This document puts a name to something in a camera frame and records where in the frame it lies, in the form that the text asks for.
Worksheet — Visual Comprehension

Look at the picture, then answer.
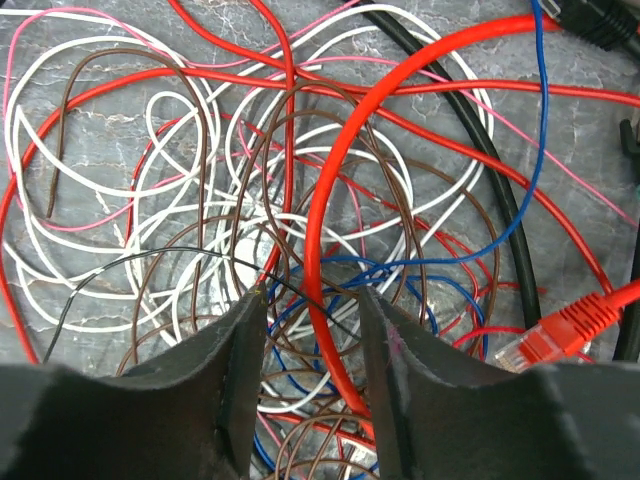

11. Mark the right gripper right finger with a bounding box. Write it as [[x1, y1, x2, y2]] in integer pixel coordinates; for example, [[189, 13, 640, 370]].
[[359, 287, 639, 479]]

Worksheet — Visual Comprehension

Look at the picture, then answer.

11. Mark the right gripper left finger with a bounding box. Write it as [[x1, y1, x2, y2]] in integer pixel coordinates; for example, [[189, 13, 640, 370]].
[[1, 286, 267, 479]]

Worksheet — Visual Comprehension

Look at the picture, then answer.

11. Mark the red ethernet cable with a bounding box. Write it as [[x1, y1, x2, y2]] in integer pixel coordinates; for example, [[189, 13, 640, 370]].
[[303, 14, 640, 431]]

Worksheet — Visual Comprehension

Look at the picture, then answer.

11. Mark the dark blue thin wire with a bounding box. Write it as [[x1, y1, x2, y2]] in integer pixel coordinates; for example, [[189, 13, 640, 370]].
[[252, 0, 551, 480]]

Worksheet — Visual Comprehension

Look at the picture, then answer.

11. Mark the thin pink wire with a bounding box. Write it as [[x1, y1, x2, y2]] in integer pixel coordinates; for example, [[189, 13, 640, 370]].
[[2, 0, 639, 451]]

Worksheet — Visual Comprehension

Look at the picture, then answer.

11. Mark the thin white wire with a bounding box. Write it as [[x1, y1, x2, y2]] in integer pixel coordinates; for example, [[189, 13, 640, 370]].
[[2, 4, 489, 416]]

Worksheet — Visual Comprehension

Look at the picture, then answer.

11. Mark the thin red wire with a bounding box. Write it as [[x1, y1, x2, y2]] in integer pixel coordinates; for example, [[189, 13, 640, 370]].
[[0, 0, 640, 446]]

